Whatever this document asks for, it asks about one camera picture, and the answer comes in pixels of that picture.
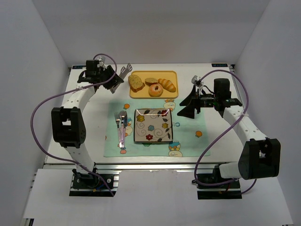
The aluminium front rail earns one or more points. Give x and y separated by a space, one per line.
125 166

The blue label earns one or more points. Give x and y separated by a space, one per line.
219 65
78 67

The pink handled fork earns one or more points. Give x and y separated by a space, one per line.
117 120

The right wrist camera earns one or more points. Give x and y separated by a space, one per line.
198 84

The floral square plate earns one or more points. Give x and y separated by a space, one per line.
153 125

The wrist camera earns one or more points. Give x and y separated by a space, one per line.
101 60
198 84

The right blue label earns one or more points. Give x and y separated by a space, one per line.
219 65

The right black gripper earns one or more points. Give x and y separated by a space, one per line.
197 101

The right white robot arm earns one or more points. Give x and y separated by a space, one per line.
260 157

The small round bread slice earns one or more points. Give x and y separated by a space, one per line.
151 81

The golden croissant roll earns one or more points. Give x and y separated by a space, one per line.
167 85

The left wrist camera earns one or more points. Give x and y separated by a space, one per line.
101 60

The left blue label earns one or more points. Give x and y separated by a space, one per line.
78 67

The glazed bagel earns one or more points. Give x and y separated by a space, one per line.
155 90

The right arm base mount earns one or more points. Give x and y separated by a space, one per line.
228 191

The pink handled spoon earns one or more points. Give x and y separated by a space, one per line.
121 114

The mint cartoon placemat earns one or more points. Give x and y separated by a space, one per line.
190 136

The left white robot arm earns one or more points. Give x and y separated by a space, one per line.
68 125

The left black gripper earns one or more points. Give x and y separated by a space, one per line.
109 76

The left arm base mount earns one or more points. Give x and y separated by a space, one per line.
88 185

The herb bread slice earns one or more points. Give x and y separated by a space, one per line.
135 82

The metal food tongs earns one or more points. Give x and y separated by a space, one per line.
123 73

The yellow plastic tray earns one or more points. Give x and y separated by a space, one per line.
144 93

